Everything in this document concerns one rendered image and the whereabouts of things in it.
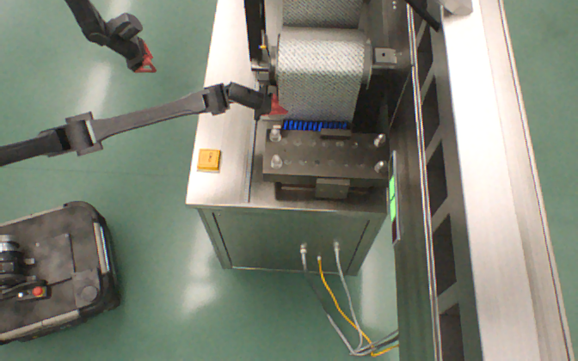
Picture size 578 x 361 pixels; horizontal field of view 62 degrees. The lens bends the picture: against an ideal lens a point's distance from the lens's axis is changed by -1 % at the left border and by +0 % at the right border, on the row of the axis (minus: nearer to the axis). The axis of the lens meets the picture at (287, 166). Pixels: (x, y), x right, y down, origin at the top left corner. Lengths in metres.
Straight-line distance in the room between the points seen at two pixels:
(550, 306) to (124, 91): 2.55
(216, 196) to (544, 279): 0.99
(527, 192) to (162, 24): 2.65
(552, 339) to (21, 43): 3.23
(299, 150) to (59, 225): 1.34
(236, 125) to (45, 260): 1.14
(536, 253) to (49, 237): 2.02
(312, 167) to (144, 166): 1.44
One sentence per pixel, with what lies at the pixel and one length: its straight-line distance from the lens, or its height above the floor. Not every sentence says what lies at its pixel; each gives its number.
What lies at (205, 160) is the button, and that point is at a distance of 1.64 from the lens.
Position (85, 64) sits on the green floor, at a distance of 3.27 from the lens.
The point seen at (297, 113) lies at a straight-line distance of 1.54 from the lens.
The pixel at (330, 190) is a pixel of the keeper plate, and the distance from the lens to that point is 1.52.
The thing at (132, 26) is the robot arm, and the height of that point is 1.26.
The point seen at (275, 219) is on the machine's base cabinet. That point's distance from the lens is 1.68.
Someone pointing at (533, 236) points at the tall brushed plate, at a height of 1.44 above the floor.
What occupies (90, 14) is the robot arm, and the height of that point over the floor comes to 1.34.
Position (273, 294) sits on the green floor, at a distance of 2.41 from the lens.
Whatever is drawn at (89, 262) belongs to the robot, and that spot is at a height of 0.24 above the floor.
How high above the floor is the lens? 2.36
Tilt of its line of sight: 63 degrees down
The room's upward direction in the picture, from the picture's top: straight up
